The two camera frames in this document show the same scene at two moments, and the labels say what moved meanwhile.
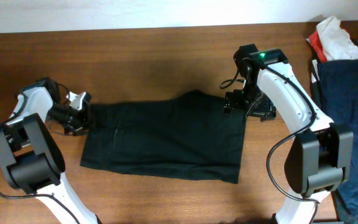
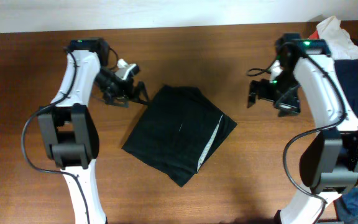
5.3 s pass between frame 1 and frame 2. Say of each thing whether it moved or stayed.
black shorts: moved
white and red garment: stayed
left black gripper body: moved
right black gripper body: moved
